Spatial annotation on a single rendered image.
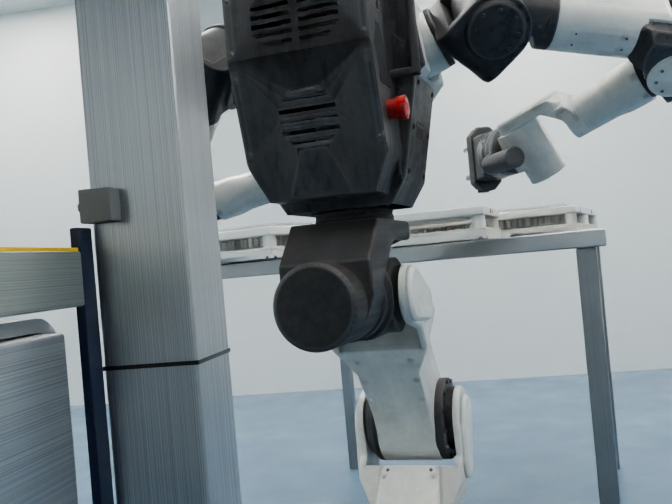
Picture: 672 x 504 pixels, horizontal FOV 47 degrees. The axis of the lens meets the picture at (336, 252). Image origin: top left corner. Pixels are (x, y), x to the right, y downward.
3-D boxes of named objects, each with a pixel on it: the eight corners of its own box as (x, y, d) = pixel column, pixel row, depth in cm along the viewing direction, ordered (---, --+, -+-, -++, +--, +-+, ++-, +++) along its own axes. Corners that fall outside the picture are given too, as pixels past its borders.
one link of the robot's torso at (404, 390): (467, 474, 138) (406, 313, 106) (372, 474, 144) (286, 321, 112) (471, 399, 148) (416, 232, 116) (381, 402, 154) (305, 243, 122)
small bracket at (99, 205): (86, 225, 47) (83, 192, 47) (122, 221, 47) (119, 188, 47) (75, 224, 46) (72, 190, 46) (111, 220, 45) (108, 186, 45)
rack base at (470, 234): (486, 238, 162) (485, 226, 162) (374, 248, 170) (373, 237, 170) (501, 238, 185) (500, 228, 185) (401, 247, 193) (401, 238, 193)
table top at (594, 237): (331, 267, 331) (330, 259, 331) (604, 243, 296) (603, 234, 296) (128, 287, 189) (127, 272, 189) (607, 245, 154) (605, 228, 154)
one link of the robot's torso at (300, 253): (367, 352, 95) (354, 207, 95) (269, 357, 99) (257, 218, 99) (417, 328, 121) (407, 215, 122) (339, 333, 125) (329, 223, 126)
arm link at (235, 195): (276, 218, 138) (181, 249, 143) (279, 183, 146) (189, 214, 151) (248, 172, 131) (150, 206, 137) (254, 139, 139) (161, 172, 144)
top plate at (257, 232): (261, 241, 203) (260, 233, 203) (336, 232, 189) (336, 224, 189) (191, 244, 184) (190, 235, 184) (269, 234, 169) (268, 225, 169)
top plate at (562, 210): (501, 223, 229) (500, 216, 229) (587, 214, 219) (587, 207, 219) (480, 222, 207) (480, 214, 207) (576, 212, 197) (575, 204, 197)
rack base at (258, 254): (263, 260, 203) (262, 251, 203) (338, 253, 189) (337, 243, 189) (193, 265, 183) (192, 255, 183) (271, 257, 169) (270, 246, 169)
